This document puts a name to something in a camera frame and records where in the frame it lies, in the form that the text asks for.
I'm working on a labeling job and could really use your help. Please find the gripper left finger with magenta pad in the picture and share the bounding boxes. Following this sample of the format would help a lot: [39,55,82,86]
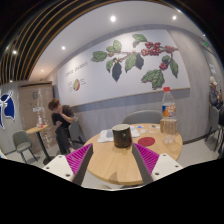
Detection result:
[43,144,93,186]

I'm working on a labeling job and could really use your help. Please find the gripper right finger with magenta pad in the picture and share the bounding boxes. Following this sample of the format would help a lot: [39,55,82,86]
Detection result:
[132,143,182,185]

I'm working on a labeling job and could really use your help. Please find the clear plastic water bottle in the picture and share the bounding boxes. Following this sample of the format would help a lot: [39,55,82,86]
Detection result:
[162,87,176,144]

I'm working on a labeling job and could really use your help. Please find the red round coaster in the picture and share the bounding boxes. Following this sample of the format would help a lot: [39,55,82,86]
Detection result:
[138,137,155,146]

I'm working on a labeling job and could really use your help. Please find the small round side table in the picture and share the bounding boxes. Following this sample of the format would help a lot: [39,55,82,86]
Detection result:
[26,125,54,165]

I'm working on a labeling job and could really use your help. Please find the round wooden table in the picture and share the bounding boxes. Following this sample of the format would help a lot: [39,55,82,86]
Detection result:
[86,123,183,185]

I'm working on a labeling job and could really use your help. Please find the dark chair beside person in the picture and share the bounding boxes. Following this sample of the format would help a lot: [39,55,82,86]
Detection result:
[68,120,85,145]

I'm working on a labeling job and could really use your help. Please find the small clear glass cup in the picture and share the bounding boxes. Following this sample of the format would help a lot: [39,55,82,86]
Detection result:
[149,124,157,134]

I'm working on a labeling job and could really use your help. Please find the dark brown mug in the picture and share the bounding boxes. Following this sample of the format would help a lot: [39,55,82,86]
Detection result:
[112,124,132,148]

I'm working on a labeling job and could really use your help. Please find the white papers on table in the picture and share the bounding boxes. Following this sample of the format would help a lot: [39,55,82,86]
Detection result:
[98,126,140,143]

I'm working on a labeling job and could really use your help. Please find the person in black clothes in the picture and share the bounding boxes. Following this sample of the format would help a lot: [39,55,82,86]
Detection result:
[48,98,74,155]

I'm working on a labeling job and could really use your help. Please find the grey chair behind table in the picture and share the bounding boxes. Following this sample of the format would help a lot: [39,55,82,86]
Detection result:
[122,110,162,124]

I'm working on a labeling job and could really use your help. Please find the grey-green chair at left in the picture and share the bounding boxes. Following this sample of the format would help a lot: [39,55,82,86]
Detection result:
[13,130,33,162]

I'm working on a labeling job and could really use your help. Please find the small bottle on side table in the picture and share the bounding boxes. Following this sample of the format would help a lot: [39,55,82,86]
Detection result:
[38,116,43,128]

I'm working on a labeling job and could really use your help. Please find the chair at right edge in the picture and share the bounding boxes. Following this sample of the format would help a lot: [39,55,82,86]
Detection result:
[207,105,224,150]

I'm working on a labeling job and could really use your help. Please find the person with white cap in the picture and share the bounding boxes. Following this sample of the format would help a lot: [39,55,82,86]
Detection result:
[209,76,223,110]

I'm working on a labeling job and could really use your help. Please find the coffee plant wall mural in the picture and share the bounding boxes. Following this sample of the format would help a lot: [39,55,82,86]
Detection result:
[91,34,179,90]

